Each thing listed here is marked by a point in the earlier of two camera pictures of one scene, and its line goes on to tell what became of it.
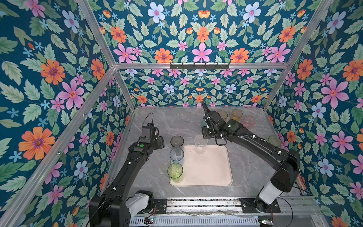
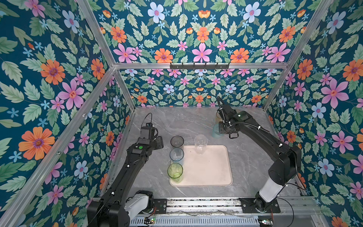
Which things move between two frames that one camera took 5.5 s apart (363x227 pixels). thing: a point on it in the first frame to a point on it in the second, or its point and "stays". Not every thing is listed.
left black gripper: [160, 142] stays
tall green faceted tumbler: [175, 171] stays
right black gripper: [204, 129] to [221, 130]
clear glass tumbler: [200, 144] stays
